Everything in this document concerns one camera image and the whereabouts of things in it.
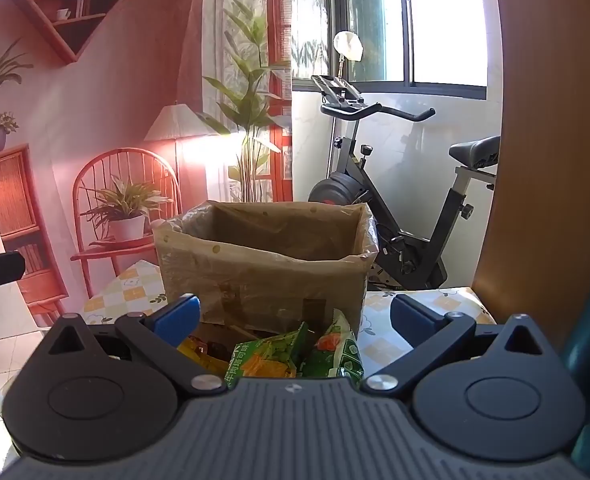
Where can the brown wooden board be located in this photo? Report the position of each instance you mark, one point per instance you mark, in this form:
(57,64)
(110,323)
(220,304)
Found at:
(550,160)

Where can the cardboard box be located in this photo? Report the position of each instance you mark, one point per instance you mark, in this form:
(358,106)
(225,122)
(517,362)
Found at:
(255,325)

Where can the black exercise bike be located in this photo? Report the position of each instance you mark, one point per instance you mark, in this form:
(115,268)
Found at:
(420,250)

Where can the dark framed window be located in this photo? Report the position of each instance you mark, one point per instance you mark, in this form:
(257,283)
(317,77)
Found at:
(440,20)

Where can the checkered flower tablecloth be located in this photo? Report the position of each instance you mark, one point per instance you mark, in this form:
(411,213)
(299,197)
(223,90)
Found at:
(125,290)

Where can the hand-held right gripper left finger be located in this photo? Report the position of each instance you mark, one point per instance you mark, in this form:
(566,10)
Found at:
(177,317)

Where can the room scene wall poster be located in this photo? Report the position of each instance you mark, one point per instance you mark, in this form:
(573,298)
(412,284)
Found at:
(125,110)

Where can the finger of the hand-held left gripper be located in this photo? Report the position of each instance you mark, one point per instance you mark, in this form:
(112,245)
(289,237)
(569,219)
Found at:
(0,269)

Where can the orange yellow snack packet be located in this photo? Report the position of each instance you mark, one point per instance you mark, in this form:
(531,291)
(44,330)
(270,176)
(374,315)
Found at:
(195,350)

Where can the green snack packet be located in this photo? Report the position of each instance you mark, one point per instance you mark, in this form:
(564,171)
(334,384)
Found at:
(262,360)
(337,355)

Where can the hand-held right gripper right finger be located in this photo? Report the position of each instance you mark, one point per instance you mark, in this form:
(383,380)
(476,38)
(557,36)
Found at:
(410,317)

